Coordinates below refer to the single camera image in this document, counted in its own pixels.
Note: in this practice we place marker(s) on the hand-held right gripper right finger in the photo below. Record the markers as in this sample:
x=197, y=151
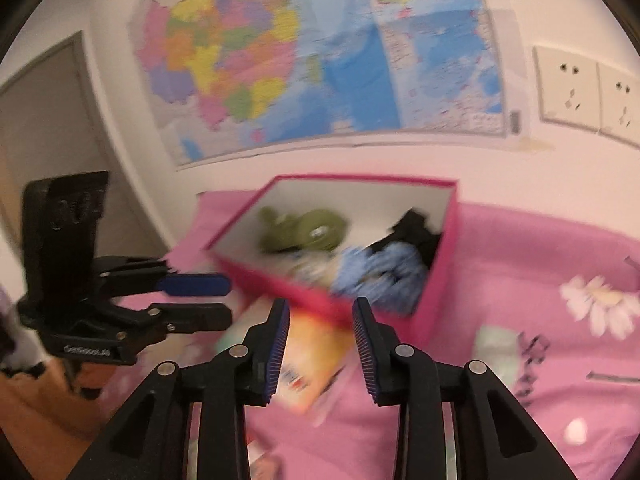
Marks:
x=365, y=350

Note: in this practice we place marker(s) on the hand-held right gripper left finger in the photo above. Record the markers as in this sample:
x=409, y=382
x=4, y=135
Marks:
x=277, y=350

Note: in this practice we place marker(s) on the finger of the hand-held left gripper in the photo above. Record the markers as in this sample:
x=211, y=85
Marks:
x=200, y=316
x=195, y=285

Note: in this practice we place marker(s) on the pastel tissue pack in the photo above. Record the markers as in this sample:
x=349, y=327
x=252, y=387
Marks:
x=312, y=355

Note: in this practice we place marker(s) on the pink cardboard box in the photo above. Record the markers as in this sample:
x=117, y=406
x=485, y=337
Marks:
x=300, y=292

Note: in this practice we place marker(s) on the blue scrunchie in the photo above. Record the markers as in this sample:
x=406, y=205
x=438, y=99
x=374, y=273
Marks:
x=380, y=275

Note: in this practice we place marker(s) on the black cloth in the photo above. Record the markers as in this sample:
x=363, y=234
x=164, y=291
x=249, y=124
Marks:
x=415, y=235

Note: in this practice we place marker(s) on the green plush frog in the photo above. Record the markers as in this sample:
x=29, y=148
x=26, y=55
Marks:
x=310, y=227

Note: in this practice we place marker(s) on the grey door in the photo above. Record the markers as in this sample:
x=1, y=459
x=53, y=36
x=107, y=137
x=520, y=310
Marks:
x=50, y=135

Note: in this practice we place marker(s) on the pink printed bed sheet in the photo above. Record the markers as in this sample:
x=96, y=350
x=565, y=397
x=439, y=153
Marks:
x=500, y=270

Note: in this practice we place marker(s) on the colourful wall map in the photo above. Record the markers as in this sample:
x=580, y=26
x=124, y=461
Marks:
x=350, y=60

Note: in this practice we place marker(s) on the white wall socket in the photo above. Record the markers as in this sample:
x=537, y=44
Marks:
x=567, y=87
x=620, y=105

